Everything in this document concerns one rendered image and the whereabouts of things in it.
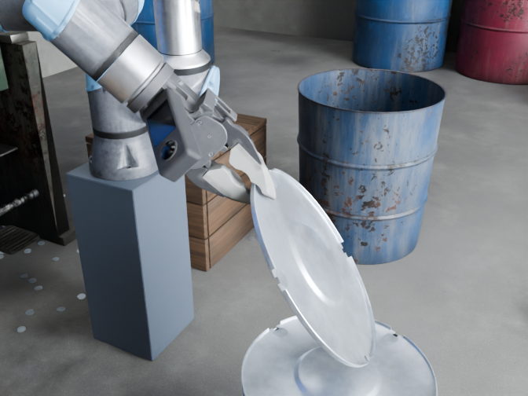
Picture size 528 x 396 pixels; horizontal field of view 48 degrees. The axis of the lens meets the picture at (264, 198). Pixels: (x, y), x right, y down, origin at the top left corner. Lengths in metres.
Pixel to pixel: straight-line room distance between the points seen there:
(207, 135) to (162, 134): 0.06
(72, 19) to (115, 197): 0.61
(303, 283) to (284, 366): 0.24
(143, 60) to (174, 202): 0.67
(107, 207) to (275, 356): 0.51
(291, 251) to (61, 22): 0.37
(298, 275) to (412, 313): 0.91
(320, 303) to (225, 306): 0.86
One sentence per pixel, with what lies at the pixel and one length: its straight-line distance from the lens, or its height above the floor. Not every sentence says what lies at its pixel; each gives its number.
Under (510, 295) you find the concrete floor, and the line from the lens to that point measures 1.76.
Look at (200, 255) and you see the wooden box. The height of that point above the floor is 0.05.
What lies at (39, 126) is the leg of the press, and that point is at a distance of 1.78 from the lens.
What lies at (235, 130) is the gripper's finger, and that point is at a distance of 0.70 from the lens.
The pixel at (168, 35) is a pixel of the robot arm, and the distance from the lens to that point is 1.14.
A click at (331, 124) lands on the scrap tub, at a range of 1.58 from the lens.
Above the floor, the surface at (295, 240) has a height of 0.58.
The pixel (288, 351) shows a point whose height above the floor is 0.33.
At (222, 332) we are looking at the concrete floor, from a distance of 1.51.
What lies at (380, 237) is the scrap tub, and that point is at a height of 0.09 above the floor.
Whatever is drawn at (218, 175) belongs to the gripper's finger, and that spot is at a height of 0.67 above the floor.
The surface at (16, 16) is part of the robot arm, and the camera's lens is 0.83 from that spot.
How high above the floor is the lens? 0.98
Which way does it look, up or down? 28 degrees down
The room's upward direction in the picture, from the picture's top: straight up
